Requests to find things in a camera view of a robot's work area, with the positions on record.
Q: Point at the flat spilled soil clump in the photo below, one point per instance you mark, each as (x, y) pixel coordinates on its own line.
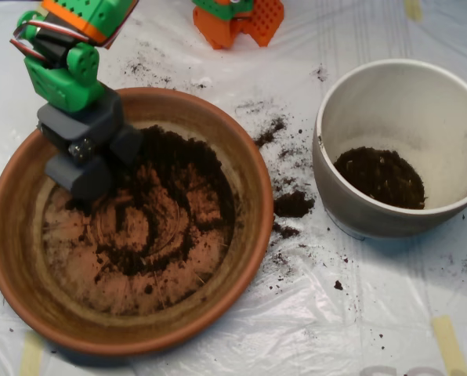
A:
(286, 231)

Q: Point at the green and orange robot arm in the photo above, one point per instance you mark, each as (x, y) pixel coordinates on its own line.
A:
(65, 82)

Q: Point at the grey gripper black servo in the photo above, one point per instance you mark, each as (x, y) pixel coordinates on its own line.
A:
(85, 131)

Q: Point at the elongated spilled soil clump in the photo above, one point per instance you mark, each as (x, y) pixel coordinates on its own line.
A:
(268, 135)

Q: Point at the tiny spilled soil clod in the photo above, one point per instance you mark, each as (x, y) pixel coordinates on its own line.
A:
(338, 285)

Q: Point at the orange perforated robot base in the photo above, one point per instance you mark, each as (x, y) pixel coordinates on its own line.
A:
(218, 33)

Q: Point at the clear plastic cover sheet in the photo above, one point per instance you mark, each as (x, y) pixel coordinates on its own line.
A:
(335, 321)

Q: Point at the terracotta clay bowl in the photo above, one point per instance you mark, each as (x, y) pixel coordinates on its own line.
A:
(22, 235)

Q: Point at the white ceramic pot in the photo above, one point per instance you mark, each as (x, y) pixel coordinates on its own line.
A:
(374, 223)

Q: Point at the beige masking tape strip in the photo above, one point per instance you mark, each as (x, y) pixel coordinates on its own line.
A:
(413, 9)
(449, 344)
(31, 356)

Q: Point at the large spilled soil clump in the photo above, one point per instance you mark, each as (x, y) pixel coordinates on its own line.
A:
(294, 203)

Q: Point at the dark soil heap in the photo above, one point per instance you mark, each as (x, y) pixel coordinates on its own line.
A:
(382, 180)

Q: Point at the dark soil pile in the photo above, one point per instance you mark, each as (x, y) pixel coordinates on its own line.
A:
(178, 164)

